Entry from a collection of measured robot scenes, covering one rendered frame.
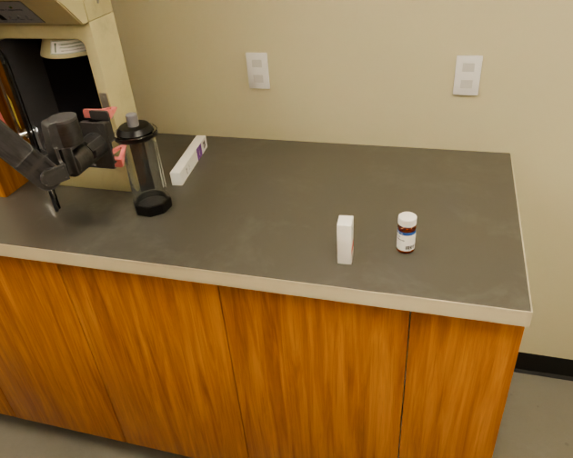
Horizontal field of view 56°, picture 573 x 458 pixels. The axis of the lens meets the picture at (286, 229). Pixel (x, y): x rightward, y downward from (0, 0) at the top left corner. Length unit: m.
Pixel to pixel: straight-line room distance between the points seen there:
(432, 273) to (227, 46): 0.98
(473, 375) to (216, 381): 0.68
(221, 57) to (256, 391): 1.02
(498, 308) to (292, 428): 0.73
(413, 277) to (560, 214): 0.81
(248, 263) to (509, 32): 0.94
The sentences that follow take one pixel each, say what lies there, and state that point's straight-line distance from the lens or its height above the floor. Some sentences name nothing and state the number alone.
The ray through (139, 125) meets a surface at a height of 1.18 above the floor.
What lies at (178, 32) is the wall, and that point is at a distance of 1.84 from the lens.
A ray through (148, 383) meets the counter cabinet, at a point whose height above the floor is 0.45.
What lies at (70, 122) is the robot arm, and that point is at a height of 1.29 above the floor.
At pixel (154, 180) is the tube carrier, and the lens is 1.42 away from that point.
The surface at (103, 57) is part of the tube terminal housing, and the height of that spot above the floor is 1.32.
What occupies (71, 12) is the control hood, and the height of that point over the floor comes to 1.44.
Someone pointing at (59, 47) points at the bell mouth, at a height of 1.34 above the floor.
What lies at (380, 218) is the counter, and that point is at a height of 0.94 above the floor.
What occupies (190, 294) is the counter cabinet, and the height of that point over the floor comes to 0.83.
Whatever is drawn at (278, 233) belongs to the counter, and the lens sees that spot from 1.32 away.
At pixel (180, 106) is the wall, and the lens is 1.93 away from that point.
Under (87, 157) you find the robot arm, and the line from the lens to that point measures 1.22.
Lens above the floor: 1.68
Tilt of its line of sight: 34 degrees down
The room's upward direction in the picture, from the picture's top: 5 degrees counter-clockwise
